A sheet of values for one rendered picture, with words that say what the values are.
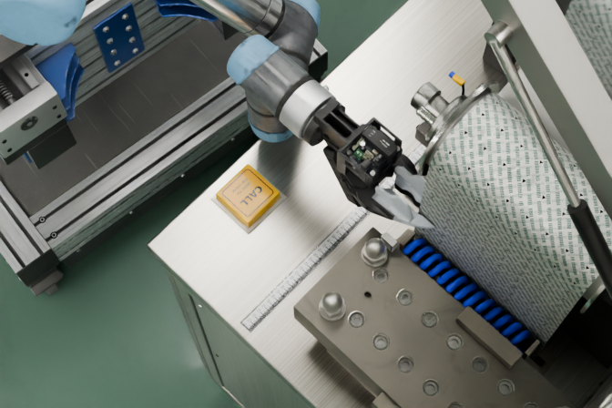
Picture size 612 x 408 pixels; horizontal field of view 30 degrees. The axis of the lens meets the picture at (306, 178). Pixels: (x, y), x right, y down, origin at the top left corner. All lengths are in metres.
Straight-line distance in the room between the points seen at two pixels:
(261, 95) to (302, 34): 0.17
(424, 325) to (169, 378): 1.14
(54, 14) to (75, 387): 1.33
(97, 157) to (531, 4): 1.92
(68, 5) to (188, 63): 1.20
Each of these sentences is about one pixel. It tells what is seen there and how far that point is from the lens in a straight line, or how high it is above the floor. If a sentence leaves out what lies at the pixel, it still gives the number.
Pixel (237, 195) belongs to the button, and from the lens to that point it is 1.73.
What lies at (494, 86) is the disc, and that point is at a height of 1.29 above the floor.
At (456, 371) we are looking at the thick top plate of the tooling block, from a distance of 1.55.
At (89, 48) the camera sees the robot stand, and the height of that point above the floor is 0.62.
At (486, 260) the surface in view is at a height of 1.13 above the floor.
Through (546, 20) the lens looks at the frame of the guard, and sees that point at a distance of 0.74.
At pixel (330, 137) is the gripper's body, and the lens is 1.54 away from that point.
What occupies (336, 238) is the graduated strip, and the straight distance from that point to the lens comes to 1.72.
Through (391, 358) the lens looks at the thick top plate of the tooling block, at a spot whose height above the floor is 1.03.
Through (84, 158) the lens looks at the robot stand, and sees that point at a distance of 2.58.
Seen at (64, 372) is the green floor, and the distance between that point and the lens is 2.65.
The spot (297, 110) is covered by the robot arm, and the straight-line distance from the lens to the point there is 1.54.
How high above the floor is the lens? 2.53
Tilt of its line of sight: 68 degrees down
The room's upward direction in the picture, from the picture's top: 1 degrees counter-clockwise
